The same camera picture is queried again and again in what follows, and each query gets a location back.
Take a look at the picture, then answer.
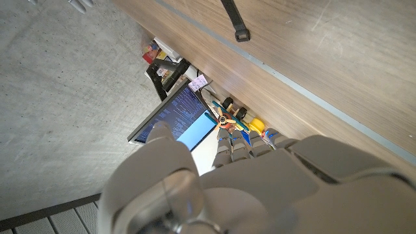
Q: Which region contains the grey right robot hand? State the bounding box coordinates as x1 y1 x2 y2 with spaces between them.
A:
27 0 95 14

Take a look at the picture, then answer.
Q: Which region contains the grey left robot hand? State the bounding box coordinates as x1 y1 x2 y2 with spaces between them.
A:
97 121 416 234

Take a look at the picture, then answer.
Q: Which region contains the small yellow cup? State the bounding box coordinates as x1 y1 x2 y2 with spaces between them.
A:
248 117 266 135

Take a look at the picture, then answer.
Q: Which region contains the wooden toy airplane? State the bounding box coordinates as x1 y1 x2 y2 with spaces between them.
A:
201 96 250 133

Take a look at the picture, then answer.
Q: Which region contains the computer monitor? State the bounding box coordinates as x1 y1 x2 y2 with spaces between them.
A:
127 83 218 152

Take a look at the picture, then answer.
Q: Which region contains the paper note on monitor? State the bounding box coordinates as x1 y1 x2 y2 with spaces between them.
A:
188 74 209 93

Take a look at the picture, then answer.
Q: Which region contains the black velcro strap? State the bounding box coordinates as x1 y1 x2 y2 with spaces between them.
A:
220 0 252 43

